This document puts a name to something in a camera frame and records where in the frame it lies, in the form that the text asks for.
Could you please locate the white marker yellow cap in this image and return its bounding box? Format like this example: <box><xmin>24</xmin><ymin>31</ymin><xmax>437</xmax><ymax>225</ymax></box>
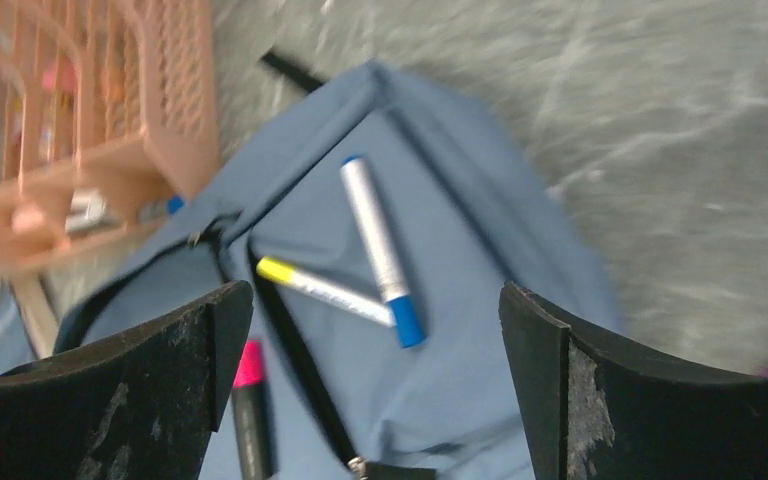
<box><xmin>256</xmin><ymin>257</ymin><xmax>395</xmax><ymax>328</ymax></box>

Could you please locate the grey blue cylinder bottle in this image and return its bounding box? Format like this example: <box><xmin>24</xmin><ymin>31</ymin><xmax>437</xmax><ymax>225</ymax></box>
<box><xmin>137</xmin><ymin>195</ymin><xmax>185</xmax><ymax>223</ymax></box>

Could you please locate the white stapler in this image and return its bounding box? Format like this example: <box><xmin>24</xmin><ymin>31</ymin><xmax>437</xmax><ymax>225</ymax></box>
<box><xmin>64</xmin><ymin>189</ymin><xmax>108</xmax><ymax>234</ymax></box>

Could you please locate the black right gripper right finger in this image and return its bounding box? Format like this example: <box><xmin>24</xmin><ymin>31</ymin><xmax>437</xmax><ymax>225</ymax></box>
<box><xmin>499</xmin><ymin>283</ymin><xmax>768</xmax><ymax>479</ymax></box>

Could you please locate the peach plastic file organizer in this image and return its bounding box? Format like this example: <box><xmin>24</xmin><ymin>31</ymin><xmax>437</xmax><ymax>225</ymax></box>
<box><xmin>0</xmin><ymin>1</ymin><xmax>219</xmax><ymax>275</ymax></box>

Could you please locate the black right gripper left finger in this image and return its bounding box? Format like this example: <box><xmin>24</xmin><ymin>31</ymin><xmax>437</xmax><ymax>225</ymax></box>
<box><xmin>0</xmin><ymin>281</ymin><xmax>253</xmax><ymax>479</ymax></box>

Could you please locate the white marker blue cap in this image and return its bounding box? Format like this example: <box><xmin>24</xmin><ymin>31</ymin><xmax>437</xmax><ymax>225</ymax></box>
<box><xmin>340</xmin><ymin>156</ymin><xmax>426</xmax><ymax>348</ymax></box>

